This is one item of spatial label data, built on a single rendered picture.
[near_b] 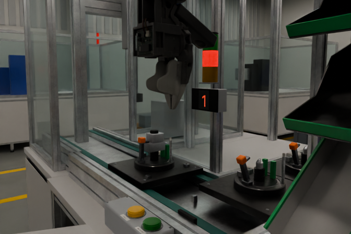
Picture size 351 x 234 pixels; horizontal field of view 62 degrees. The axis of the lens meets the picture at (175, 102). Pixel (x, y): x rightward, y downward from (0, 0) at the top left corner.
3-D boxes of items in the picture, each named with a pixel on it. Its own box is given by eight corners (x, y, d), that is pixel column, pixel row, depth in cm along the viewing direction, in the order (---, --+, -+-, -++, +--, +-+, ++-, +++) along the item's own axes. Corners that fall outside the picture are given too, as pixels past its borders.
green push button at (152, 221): (149, 237, 60) (149, 227, 60) (139, 229, 63) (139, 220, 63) (164, 231, 62) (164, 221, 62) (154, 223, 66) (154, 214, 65)
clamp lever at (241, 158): (247, 183, 77) (241, 159, 75) (242, 181, 79) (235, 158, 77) (256, 176, 79) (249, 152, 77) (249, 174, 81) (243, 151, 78)
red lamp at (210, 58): (209, 66, 90) (210, 49, 89) (199, 66, 94) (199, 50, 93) (221, 66, 93) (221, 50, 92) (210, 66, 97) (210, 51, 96)
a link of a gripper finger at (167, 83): (151, 110, 53) (151, 59, 52) (177, 108, 56) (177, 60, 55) (161, 113, 50) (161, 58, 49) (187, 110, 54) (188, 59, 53)
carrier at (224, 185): (269, 224, 65) (271, 170, 64) (198, 190, 85) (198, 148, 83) (323, 197, 80) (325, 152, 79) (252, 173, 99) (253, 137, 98)
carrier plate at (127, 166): (142, 190, 85) (141, 183, 84) (107, 168, 104) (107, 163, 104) (203, 173, 99) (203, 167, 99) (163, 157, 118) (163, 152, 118)
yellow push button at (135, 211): (132, 223, 66) (132, 214, 65) (124, 216, 69) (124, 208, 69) (148, 218, 68) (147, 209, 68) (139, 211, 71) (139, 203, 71)
